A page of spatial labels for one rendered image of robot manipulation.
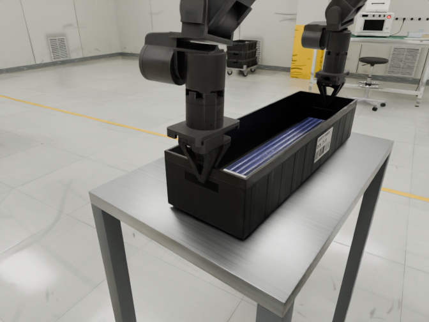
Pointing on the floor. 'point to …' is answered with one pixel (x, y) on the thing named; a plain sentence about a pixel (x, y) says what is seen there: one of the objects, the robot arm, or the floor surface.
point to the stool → (370, 81)
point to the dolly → (242, 56)
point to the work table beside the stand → (161, 221)
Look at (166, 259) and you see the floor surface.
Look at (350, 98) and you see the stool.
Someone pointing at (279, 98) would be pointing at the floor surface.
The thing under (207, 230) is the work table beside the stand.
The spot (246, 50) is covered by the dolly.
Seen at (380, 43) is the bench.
